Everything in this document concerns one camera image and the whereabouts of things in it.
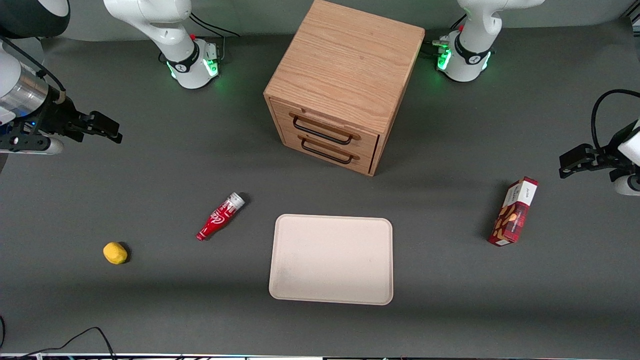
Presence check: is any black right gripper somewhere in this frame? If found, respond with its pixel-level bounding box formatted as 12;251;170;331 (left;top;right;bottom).
0;95;124;152

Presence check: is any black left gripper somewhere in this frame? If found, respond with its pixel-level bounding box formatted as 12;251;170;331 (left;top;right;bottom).
558;120;640;180

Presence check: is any wooden box with handle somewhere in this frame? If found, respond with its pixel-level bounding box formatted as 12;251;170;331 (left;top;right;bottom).
270;98;380;157

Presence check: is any black metal drawer handle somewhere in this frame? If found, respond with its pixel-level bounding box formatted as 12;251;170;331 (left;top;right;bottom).
291;115;355;147
300;137;354;166

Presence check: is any wooden drawer front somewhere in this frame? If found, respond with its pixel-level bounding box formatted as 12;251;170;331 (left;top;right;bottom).
280;128;377;176

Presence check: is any wooden drawer cabinet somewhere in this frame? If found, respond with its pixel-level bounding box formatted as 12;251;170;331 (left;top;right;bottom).
263;0;426;177

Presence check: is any red snack box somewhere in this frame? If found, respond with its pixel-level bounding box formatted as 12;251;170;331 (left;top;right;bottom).
488;176;539;247

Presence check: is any yellow lemon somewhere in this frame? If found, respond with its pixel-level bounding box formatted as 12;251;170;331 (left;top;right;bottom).
103;242;129;265

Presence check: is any red soda bottle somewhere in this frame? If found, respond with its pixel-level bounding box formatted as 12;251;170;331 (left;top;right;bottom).
196;192;246;242

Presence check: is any cream rectangular tray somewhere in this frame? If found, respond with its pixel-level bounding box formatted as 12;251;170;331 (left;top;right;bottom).
268;214;394;306

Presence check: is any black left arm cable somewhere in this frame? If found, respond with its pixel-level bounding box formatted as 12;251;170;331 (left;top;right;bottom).
591;89;640;151

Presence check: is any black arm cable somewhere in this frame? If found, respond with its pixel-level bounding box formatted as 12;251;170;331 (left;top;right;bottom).
0;36;67;105
591;89;640;151

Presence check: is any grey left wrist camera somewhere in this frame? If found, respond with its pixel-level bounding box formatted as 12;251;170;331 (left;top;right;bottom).
614;172;640;197

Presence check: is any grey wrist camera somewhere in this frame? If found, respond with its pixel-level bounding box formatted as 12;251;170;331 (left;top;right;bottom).
614;172;640;197
0;137;65;156

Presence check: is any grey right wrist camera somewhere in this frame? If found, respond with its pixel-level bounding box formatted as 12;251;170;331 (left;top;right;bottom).
0;137;65;156

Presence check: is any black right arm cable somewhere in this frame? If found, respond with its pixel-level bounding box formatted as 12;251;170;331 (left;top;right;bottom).
0;36;67;105

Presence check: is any black base cable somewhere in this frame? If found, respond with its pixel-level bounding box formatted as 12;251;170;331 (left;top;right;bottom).
189;12;241;39
422;14;469;51

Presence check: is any black cable on table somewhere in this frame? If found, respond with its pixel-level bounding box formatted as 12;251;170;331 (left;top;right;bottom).
0;316;119;360

